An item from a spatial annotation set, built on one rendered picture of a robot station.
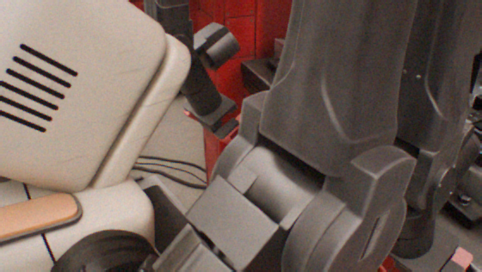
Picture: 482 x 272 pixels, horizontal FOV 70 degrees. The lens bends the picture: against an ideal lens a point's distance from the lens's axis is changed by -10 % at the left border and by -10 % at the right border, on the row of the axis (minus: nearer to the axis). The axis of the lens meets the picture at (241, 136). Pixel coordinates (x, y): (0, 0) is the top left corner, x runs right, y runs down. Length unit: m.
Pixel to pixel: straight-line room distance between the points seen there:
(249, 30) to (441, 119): 1.26
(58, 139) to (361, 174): 0.19
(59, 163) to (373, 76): 0.20
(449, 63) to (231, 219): 0.17
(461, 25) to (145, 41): 0.21
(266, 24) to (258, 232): 1.36
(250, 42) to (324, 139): 1.34
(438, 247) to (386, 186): 0.29
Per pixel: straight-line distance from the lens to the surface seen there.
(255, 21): 1.50
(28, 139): 0.26
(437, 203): 0.34
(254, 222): 0.20
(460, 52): 0.28
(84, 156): 0.27
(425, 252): 0.47
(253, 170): 0.22
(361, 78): 0.18
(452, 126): 0.30
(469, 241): 0.83
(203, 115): 0.70
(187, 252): 0.21
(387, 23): 0.18
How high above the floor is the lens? 1.40
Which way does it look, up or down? 31 degrees down
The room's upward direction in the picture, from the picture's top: straight up
